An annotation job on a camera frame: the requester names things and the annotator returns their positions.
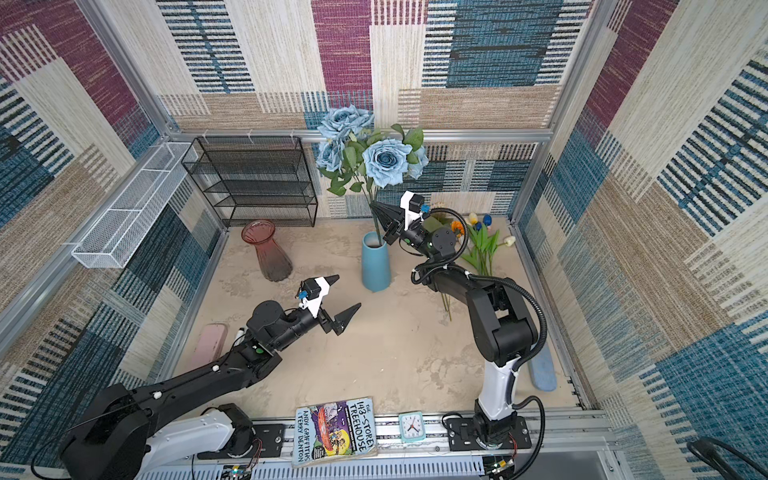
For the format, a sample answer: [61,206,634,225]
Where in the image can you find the black wire mesh shelf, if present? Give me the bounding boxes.
[181,136,318,227]

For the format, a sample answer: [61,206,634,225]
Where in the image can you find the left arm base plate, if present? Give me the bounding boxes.
[196,423,285,460]

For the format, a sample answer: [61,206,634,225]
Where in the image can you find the colourful treehouse book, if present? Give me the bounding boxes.
[292,397,378,467]

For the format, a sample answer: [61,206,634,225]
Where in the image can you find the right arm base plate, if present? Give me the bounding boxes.
[441,412,533,451]

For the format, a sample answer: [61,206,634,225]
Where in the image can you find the pink pencil case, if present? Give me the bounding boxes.
[187,323,228,369]

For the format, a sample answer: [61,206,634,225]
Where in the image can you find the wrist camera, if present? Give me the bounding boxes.
[400,191,429,230]
[297,277,330,319]

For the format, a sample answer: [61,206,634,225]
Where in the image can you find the blue grey oval pad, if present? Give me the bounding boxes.
[528,344,558,392]

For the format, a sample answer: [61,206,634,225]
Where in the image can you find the red ribbed glass vase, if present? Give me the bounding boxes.
[241,220,293,282]

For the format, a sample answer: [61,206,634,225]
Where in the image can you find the pale blue rose bouquet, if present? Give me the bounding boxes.
[316,105,429,243]

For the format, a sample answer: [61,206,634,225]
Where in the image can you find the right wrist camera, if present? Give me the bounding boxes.
[400,191,429,230]

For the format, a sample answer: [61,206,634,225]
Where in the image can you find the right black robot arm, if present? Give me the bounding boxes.
[370,195,547,449]

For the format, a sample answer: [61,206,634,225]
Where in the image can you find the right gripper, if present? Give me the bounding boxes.
[370,200,433,260]

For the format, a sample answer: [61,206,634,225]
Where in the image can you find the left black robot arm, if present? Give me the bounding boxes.
[59,275,361,479]

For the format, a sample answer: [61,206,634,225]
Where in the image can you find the blue ceramic vase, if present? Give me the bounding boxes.
[361,232,391,292]

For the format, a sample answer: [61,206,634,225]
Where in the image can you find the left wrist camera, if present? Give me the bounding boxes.
[297,277,330,319]

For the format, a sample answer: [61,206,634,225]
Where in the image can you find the tulip bunch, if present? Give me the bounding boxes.
[440,212,517,322]

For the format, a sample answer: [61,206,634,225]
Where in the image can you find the white wire mesh basket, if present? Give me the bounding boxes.
[72,142,190,269]

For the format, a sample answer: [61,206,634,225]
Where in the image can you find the small mint alarm clock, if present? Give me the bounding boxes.
[398,411,426,444]

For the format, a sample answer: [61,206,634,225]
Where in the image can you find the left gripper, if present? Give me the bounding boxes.
[270,275,358,354]

